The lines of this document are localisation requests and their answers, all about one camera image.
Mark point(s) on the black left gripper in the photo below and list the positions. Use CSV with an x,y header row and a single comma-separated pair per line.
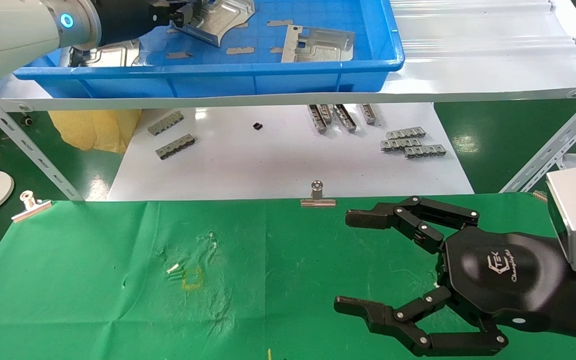
x,y
143,17

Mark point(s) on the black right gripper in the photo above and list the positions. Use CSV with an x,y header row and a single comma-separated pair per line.
x,y
498,272

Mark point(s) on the stamped sheet metal bracket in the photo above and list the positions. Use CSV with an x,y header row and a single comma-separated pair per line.
x,y
323,47
113,56
223,20

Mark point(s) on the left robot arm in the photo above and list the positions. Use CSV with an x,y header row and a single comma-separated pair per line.
x,y
8,30

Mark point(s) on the grey tape piece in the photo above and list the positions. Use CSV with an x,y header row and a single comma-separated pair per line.
x,y
276,50
178,55
240,50
280,23

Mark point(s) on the blue plastic bin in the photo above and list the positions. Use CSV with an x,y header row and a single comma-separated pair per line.
x,y
218,82

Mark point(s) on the silver binder clip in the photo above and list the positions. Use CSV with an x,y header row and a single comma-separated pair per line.
x,y
318,202
32,210

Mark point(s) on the green cloth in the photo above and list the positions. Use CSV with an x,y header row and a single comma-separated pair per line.
x,y
268,275

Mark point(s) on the grey metal clip strip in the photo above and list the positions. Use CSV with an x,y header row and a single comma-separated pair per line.
x,y
369,114
166,123
425,151
317,120
399,145
345,118
326,114
176,147
406,133

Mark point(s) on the white metal shelf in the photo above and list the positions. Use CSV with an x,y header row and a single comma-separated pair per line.
x,y
268,101

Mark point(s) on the yellow mesh bag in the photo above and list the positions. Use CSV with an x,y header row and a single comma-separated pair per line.
x,y
93,130

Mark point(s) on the small white scrap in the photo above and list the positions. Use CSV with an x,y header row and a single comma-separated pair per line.
x,y
173,268

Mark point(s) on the perforated white angle brace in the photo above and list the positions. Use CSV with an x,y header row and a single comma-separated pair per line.
x,y
28,145
553,145

